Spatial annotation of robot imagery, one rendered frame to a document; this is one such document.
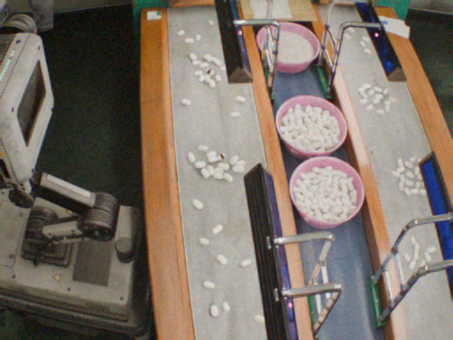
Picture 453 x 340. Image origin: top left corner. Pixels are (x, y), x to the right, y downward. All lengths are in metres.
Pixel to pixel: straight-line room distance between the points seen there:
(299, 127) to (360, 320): 0.77
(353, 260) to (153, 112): 0.89
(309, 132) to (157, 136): 0.54
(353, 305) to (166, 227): 0.67
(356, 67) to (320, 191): 0.65
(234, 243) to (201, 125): 0.48
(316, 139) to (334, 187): 0.21
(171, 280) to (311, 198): 0.55
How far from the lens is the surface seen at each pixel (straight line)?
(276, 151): 2.13
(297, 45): 2.55
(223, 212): 2.01
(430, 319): 1.98
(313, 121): 2.27
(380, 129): 2.32
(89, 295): 2.19
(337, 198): 2.10
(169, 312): 1.83
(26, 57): 1.55
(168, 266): 1.89
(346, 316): 1.97
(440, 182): 1.78
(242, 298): 1.88
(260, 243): 1.58
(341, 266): 2.04
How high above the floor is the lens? 2.47
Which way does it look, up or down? 55 degrees down
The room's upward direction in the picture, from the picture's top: 4 degrees clockwise
